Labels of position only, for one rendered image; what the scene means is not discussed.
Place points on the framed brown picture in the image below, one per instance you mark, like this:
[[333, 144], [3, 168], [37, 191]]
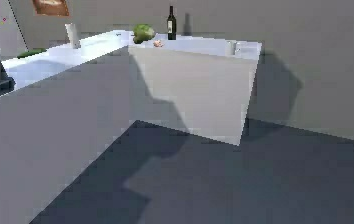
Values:
[[50, 7]]

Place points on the flat green item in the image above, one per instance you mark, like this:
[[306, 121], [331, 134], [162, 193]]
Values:
[[31, 52]]

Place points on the grey kitchen counter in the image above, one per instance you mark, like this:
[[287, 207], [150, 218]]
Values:
[[85, 110]]

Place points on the green lettuce head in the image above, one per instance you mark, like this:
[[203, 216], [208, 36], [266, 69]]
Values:
[[143, 32]]

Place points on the small tan food piece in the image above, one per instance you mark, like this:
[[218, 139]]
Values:
[[158, 43]]

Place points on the white paper towel roll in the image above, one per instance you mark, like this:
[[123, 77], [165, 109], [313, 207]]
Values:
[[73, 35]]

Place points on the white mug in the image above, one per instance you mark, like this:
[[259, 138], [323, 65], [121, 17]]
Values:
[[232, 47]]

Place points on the dark wine bottle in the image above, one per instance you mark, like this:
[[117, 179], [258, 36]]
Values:
[[171, 25]]

